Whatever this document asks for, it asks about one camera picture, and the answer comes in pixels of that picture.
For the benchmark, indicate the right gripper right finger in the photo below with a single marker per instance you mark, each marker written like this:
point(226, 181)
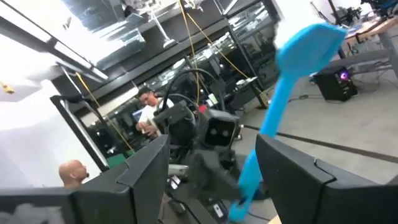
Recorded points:
point(311, 193)

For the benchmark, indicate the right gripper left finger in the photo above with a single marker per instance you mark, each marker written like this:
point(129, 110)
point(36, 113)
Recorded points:
point(140, 186)

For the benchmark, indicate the sky blue dish brush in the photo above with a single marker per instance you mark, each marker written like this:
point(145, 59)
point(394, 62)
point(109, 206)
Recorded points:
point(304, 53)

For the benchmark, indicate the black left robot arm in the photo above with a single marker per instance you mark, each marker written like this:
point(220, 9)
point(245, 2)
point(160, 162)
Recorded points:
point(177, 121)

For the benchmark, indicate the person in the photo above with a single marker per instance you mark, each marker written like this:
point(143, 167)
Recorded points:
point(73, 174)
point(149, 115)

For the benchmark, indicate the black computer tower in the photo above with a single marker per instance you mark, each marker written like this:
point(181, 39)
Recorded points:
point(335, 84)

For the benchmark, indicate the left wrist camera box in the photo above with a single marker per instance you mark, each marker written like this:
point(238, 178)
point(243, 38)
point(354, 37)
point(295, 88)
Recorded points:
point(221, 129)

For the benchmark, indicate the black overhead rig frame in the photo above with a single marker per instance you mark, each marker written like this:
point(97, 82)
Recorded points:
point(81, 130)

